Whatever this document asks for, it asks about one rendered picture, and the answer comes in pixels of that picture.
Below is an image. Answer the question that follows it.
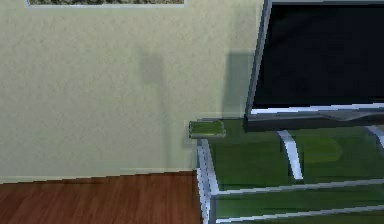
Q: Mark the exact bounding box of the small green flat box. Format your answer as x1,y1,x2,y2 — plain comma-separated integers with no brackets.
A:
188,119,227,140

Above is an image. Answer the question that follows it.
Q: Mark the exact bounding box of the green glass television stand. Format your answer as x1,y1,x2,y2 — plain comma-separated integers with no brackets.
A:
185,117,384,224

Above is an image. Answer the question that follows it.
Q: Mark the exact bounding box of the black television set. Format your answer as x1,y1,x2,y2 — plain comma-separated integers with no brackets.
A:
242,0,384,133

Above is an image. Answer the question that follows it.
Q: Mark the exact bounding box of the framed picture with white frame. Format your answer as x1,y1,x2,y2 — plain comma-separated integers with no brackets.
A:
25,0,188,9

